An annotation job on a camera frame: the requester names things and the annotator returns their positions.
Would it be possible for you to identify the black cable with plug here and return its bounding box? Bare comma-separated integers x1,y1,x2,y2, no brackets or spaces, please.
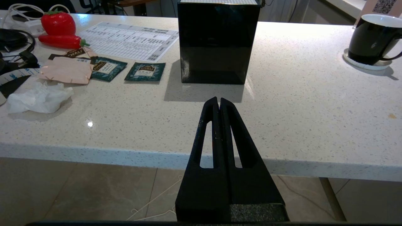
0,28,41,68

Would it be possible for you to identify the white coiled cable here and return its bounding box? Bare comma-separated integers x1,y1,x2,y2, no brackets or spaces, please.
2,3,71,29

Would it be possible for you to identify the metal table leg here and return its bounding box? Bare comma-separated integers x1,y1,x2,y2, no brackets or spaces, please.
319,177,347,222

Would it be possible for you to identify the teal tea bag packet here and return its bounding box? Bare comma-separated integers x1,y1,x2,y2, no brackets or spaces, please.
124,62,166,83
90,56,128,83

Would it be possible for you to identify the pink torn packet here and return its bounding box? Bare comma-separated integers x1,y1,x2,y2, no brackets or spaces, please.
38,47,98,84

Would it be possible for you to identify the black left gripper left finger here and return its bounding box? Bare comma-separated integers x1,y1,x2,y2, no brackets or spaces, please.
175,97,229,222

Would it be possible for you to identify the crumpled white tissue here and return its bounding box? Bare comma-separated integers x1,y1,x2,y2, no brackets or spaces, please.
6,81,74,114

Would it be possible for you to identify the white tape strip blue print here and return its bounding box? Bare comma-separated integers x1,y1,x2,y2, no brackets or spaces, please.
0,67,42,105

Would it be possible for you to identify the black mug white inside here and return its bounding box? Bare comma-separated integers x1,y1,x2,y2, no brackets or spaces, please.
348,14,402,66

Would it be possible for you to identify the white round coaster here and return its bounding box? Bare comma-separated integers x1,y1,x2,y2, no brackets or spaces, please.
343,48,392,71

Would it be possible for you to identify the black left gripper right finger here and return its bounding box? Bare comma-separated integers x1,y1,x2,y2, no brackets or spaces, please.
220,98,290,222

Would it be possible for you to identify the black round device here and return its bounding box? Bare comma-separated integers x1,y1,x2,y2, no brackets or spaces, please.
0,29,29,48

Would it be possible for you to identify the printed white paper sheet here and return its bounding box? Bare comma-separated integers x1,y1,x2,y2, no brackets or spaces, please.
79,21,179,62

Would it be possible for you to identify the white wire hanger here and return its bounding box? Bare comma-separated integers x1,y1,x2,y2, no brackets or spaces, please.
126,175,183,222

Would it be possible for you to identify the red strawberry toy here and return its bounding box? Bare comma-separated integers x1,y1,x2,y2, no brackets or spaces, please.
41,9,76,36

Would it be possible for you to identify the white power adapter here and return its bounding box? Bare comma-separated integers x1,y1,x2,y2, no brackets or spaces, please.
24,19,45,35

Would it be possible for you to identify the pink QR code sign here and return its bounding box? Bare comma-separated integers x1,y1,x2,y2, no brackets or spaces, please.
353,0,399,29

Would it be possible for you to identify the black tissue box white lid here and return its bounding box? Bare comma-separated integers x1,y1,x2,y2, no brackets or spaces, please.
177,0,261,85

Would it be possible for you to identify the red chili pepper toy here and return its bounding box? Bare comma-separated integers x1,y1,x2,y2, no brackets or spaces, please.
38,35,90,49

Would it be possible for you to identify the torn brown packet strip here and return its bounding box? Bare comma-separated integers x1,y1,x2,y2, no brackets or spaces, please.
49,47,86,61

